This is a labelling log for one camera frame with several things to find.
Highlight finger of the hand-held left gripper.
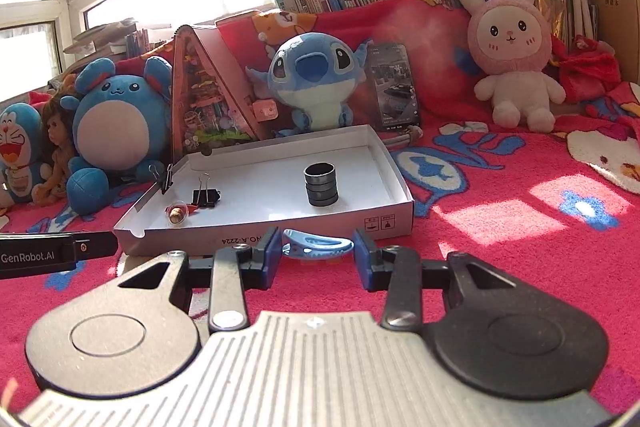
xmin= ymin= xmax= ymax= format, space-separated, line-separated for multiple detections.
xmin=74 ymin=231 xmax=119 ymax=259

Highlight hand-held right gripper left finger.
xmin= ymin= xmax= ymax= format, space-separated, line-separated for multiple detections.
xmin=117 ymin=227 xmax=281 ymax=333

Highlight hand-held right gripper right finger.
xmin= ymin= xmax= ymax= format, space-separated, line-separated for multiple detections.
xmin=354 ymin=228 xmax=525 ymax=330

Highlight blue hair clip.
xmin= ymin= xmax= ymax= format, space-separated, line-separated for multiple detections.
xmin=282 ymin=228 xmax=356 ymax=262

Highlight white cardboard box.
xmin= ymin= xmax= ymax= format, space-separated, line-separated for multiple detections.
xmin=112 ymin=123 xmax=415 ymax=257

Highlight large black binder clip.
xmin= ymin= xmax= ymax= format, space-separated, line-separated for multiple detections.
xmin=192 ymin=173 xmax=222 ymax=208

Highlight clear plastic lid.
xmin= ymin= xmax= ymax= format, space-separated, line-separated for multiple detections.
xmin=165 ymin=203 xmax=197 ymax=227

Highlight small black binder clip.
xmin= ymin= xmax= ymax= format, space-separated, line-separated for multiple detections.
xmin=149 ymin=163 xmax=174 ymax=196

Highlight blue cat robot plush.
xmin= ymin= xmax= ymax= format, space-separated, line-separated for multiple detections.
xmin=0 ymin=102 xmax=51 ymax=208

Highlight brown-haired doll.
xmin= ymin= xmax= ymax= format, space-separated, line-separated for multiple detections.
xmin=32 ymin=92 xmax=81 ymax=208

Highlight round blue mouse plush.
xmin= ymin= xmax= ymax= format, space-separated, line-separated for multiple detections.
xmin=66 ymin=56 xmax=173 ymax=217

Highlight pink printed blanket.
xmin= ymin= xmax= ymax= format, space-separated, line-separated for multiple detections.
xmin=0 ymin=117 xmax=640 ymax=413

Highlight small pink pig box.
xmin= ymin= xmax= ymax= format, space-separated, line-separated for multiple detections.
xmin=252 ymin=98 xmax=278 ymax=124

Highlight triangular pink diorama house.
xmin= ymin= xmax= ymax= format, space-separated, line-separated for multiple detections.
xmin=170 ymin=24 xmax=261 ymax=158

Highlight blue alien plush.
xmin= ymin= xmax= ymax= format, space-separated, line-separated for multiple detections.
xmin=245 ymin=32 xmax=373 ymax=138

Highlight stack of papers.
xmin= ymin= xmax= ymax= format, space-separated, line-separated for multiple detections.
xmin=62 ymin=19 xmax=151 ymax=58

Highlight red fleece blanket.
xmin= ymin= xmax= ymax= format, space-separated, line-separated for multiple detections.
xmin=27 ymin=0 xmax=640 ymax=195

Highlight pink hooded bunny plush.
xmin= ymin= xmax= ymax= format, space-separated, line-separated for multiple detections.
xmin=457 ymin=0 xmax=567 ymax=134

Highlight crumpled red cloth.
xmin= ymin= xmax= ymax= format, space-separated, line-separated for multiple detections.
xmin=552 ymin=34 xmax=623 ymax=105

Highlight brown cardboard box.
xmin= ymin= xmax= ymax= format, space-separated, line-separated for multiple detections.
xmin=585 ymin=0 xmax=640 ymax=85

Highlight grey cable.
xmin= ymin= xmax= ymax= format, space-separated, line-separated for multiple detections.
xmin=390 ymin=126 xmax=426 ymax=150

